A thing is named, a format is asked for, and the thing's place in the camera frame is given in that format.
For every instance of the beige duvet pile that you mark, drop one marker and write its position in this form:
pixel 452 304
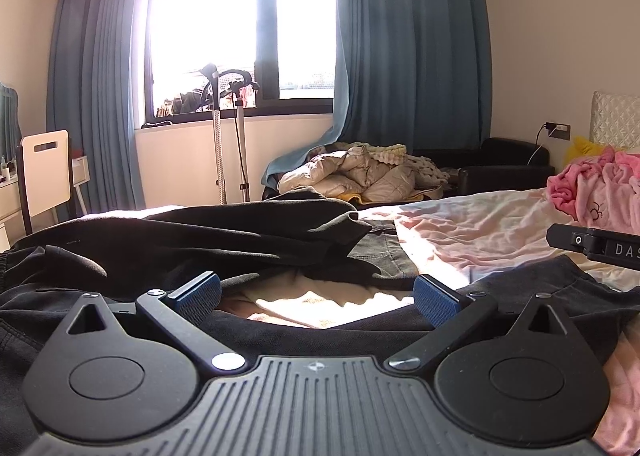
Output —
pixel 340 176

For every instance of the pink blanket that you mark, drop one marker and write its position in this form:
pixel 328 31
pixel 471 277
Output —
pixel 600 191

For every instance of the white chair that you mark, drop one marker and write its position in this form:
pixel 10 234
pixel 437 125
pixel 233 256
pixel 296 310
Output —
pixel 47 171

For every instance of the garment steamer stand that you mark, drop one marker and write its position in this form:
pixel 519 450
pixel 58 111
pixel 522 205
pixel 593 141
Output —
pixel 217 161

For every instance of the white quilted headboard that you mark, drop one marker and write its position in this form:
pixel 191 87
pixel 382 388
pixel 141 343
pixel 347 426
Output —
pixel 617 119

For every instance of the blue curtain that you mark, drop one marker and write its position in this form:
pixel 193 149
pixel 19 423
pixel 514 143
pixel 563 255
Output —
pixel 95 86
pixel 410 36

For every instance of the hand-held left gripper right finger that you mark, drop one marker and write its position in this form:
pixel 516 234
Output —
pixel 435 303

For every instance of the wavy edged mirror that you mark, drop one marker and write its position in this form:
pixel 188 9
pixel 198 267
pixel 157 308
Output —
pixel 7 121

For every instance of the yellow pillow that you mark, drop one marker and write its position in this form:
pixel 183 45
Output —
pixel 585 151

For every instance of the white dressing table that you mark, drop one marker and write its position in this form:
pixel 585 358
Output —
pixel 7 196

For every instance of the wall socket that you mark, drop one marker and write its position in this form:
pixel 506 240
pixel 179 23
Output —
pixel 557 130

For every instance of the cream fluffy blanket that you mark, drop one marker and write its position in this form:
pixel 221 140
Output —
pixel 387 150

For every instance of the dark cloth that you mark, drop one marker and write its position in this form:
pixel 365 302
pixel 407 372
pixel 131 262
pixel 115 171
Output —
pixel 157 124

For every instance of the floral blanket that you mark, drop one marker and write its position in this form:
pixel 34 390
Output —
pixel 427 169

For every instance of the black armchair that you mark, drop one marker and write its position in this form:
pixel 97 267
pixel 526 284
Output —
pixel 500 161

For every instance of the drying laundry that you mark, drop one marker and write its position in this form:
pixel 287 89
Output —
pixel 190 104

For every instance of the dark framed window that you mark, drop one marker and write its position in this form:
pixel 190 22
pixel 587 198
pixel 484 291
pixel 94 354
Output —
pixel 266 36

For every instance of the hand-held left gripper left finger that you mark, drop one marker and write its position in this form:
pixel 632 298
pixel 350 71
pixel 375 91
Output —
pixel 197 296

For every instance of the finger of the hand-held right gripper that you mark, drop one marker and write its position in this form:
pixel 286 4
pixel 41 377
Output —
pixel 565 237

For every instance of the black pants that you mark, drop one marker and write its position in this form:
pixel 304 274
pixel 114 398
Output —
pixel 200 236

